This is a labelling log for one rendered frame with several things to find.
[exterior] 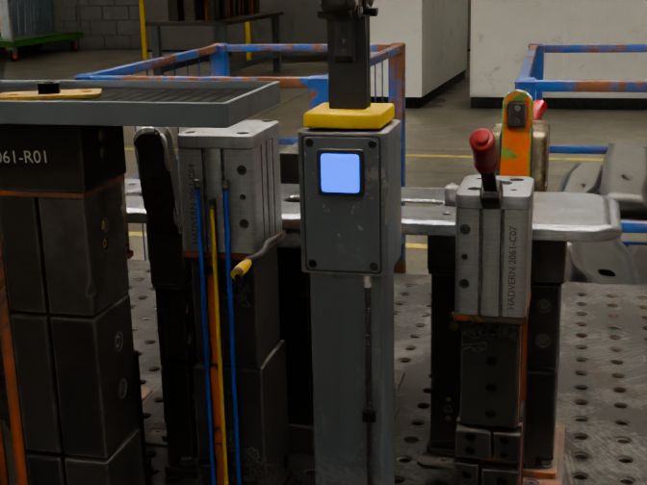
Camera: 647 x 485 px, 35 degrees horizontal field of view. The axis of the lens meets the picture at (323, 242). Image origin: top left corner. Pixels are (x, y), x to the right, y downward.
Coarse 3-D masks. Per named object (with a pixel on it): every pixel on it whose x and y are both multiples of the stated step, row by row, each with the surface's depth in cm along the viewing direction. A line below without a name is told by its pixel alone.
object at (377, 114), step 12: (324, 108) 78; (372, 108) 78; (384, 108) 78; (312, 120) 76; (324, 120) 76; (336, 120) 76; (348, 120) 76; (360, 120) 75; (372, 120) 75; (384, 120) 76
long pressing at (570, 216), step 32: (128, 192) 123; (288, 192) 120; (416, 192) 118; (544, 192) 117; (576, 192) 117; (288, 224) 108; (416, 224) 105; (448, 224) 104; (544, 224) 102; (576, 224) 101; (608, 224) 104
